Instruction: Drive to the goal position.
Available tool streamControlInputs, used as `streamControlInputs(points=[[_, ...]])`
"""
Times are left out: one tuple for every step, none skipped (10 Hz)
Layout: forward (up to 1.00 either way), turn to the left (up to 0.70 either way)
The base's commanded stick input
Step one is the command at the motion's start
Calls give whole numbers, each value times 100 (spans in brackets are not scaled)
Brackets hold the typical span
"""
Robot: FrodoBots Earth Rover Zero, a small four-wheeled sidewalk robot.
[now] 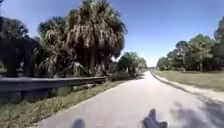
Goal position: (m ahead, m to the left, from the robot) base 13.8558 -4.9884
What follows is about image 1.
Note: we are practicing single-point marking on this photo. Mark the row of green trees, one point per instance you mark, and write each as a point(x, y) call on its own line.
point(200, 50)

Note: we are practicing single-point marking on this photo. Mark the pale sandy strip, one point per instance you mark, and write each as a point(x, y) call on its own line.
point(196, 90)

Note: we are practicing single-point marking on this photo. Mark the row of palm trees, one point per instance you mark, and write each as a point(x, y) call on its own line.
point(90, 36)

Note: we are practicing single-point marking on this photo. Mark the grey paved path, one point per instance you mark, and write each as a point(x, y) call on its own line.
point(133, 100)

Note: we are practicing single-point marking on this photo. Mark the metal guardrail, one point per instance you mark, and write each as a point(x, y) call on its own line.
point(33, 83)

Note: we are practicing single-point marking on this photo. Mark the robot's own part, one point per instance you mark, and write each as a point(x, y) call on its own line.
point(150, 123)
point(78, 124)

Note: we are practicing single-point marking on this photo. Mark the grass field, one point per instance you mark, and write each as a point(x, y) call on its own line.
point(196, 78)

